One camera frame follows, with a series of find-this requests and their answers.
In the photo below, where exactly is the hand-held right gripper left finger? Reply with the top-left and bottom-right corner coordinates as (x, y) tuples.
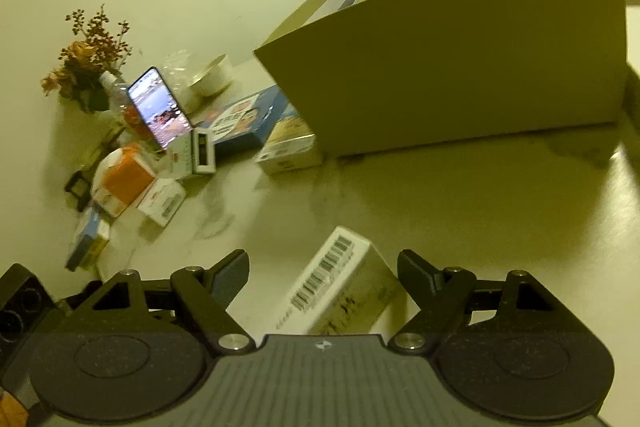
(91, 248), (254, 354)

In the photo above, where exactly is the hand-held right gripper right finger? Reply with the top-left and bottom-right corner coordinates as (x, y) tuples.
(390, 249), (557, 353)

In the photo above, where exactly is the white barcode medicine box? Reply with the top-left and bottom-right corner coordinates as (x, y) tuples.
(270, 225), (403, 336)

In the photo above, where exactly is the blue fever patch box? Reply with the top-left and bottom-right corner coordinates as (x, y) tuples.
(192, 86), (301, 158)

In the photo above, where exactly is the large cardboard box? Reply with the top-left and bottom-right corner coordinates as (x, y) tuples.
(253, 0), (629, 158)

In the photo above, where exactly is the white marble desktop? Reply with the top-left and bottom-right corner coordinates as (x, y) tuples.
(50, 2), (640, 408)

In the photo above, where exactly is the small white red medicine box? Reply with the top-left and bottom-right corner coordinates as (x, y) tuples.
(136, 178), (187, 228)

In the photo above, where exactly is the white box with dark window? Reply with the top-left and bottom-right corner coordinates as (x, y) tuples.
(167, 129), (217, 180)

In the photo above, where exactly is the small black stand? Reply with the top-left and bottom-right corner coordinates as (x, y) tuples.
(64, 169), (94, 211)

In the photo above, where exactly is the yellow blue cartoon medicine box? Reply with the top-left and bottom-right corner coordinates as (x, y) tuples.
(255, 114), (323, 176)

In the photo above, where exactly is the orange white medicine box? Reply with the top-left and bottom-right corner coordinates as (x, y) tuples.
(91, 146), (157, 219)

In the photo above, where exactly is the black smartphone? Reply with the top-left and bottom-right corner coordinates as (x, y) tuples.
(127, 67), (194, 148)

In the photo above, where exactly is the orange juice bottle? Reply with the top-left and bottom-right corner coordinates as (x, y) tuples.
(99, 72), (157, 148)

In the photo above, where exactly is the white bowl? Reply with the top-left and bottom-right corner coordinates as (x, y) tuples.
(186, 54), (234, 108)

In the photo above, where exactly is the dried flower bouquet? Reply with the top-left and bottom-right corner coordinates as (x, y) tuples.
(41, 4), (134, 114)

